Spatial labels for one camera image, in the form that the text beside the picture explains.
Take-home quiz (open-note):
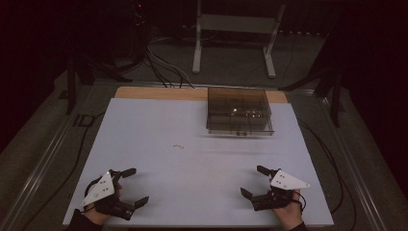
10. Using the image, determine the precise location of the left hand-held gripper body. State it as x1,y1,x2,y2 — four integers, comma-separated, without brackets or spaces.
80,168,136,221

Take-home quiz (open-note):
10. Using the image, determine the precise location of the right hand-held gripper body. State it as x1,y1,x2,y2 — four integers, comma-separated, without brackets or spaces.
250,167,312,212

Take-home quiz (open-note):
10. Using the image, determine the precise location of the person's left hand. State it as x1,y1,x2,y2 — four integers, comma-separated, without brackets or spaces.
83,183,123,226

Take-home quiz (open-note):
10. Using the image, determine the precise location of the person's right hand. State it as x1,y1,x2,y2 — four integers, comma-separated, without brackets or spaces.
268,179,305,231

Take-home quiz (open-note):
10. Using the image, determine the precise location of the white table mat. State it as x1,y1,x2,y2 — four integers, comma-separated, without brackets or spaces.
62,97,335,229

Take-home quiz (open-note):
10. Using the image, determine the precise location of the clear brown drawer box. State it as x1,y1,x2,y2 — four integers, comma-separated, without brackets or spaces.
206,87,275,137

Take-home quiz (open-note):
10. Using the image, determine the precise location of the black tripod stand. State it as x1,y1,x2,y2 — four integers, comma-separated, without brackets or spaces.
278,62,346,129
64,44,133,116

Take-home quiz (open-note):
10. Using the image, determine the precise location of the dark equipment rack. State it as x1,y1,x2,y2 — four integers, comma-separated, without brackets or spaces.
126,0,152,66

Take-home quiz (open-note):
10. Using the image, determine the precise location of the grey metal stand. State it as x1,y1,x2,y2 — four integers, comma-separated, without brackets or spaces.
191,0,287,80

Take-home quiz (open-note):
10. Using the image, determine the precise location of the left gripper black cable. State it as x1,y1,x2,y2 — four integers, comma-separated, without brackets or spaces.
83,176,101,214

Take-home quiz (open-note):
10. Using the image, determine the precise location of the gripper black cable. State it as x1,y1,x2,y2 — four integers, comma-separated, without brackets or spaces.
83,176,101,214
291,190,308,214

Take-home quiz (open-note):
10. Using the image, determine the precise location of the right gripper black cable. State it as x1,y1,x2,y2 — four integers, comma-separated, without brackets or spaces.
291,190,308,214

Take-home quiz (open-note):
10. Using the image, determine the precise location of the long black floor cable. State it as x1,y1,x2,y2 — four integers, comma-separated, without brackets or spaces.
18,111,107,231
296,117,358,231

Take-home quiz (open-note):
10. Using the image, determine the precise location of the aluminium frame rail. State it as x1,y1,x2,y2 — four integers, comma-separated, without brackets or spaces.
0,84,97,231
316,94,388,231

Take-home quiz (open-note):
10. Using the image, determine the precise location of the white floor cable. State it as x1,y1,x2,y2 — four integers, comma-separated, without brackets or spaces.
146,38,196,90

